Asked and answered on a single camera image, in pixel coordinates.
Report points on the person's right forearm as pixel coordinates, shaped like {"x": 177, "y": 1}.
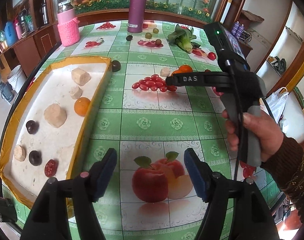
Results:
{"x": 291, "y": 170}

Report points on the red tomato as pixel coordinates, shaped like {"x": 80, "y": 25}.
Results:
{"x": 211, "y": 55}

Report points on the green bok choy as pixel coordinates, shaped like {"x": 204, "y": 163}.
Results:
{"x": 184, "y": 41}

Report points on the small beige cylinder block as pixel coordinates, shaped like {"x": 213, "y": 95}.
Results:
{"x": 75, "y": 92}
{"x": 19, "y": 152}
{"x": 165, "y": 72}

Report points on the purple thermos bottle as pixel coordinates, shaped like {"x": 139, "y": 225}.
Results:
{"x": 138, "y": 8}

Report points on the medium beige cylinder block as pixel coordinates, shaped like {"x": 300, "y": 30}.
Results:
{"x": 80, "y": 76}

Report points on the pink knitted sleeve bottle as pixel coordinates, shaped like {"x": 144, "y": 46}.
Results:
{"x": 67, "y": 27}

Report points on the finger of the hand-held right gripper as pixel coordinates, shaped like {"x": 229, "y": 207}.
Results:
{"x": 189, "y": 79}

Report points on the green kiwi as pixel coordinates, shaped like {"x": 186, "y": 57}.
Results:
{"x": 155, "y": 31}
{"x": 158, "y": 42}
{"x": 148, "y": 35}

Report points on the purple spray can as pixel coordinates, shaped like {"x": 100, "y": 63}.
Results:
{"x": 235, "y": 28}
{"x": 240, "y": 30}

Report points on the orange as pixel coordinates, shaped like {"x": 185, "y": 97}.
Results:
{"x": 185, "y": 69}
{"x": 82, "y": 106}

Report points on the black thermos flask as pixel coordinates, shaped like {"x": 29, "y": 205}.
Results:
{"x": 43, "y": 12}

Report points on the small pink bottle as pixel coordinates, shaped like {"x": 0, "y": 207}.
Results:
{"x": 18, "y": 30}

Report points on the person's right hand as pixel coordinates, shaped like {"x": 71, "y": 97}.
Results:
{"x": 266, "y": 135}

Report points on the large beige cylinder block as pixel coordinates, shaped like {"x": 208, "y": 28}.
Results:
{"x": 55, "y": 115}

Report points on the white plastic bucket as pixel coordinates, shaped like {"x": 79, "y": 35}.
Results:
{"x": 15, "y": 77}

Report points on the dark purple plum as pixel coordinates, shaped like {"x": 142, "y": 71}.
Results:
{"x": 129, "y": 38}
{"x": 31, "y": 126}
{"x": 35, "y": 157}
{"x": 115, "y": 65}

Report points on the green bag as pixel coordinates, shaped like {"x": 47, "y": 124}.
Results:
{"x": 0, "y": 38}

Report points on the white plastic bag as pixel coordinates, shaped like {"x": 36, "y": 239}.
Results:
{"x": 279, "y": 102}

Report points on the yellow cardboard tray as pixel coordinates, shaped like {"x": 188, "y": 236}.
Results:
{"x": 64, "y": 140}

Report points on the metal pot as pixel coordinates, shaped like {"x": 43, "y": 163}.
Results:
{"x": 24, "y": 20}

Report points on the grey metal kettle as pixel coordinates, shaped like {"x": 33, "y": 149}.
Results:
{"x": 5, "y": 92}

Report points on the green fruit print tablecloth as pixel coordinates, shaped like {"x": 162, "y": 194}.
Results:
{"x": 147, "y": 122}

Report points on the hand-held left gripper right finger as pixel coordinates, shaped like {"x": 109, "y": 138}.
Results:
{"x": 195, "y": 175}

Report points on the blue plastic jug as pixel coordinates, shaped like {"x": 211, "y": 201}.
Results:
{"x": 10, "y": 32}

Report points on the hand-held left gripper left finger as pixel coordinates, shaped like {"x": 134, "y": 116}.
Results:
{"x": 104, "y": 175}

